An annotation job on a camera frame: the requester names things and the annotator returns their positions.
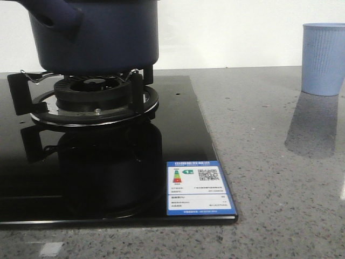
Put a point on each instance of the dark blue cooking pot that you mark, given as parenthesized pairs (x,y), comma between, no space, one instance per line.
(94,37)

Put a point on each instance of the black iron pot support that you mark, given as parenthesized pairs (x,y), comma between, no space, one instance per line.
(85,101)

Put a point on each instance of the blue energy rating label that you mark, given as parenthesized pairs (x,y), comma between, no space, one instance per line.
(197,188)

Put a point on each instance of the black glass gas cooktop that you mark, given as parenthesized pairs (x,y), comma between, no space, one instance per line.
(100,175)

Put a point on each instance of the light blue ribbed plastic cup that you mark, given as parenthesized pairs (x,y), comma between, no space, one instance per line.
(323,58)

